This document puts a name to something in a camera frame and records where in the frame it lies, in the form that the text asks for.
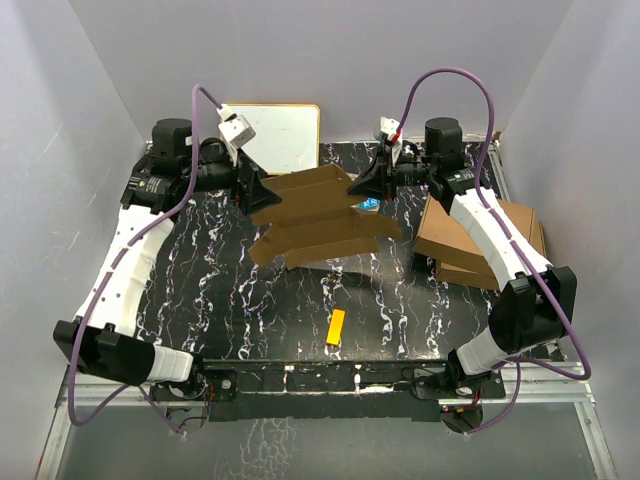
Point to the aluminium frame rail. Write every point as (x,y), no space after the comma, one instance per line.
(544,428)

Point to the cardboard box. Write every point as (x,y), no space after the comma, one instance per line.
(442,238)
(467,278)
(317,220)

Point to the yellow rectangular block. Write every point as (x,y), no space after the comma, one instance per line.
(336,324)

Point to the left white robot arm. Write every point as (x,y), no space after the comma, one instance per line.
(100,340)

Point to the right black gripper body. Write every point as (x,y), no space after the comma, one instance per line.
(411,171)

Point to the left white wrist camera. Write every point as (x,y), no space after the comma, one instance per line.
(235,131)

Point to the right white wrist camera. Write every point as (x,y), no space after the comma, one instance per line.
(390,136)

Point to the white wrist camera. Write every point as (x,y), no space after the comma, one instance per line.
(235,131)
(390,136)

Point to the white board with wooden frame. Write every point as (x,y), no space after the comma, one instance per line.
(286,135)

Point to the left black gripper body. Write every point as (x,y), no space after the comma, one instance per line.
(218,173)

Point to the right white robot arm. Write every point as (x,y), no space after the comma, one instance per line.
(536,298)

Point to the blue illustrated book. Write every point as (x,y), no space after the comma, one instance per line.
(370,204)

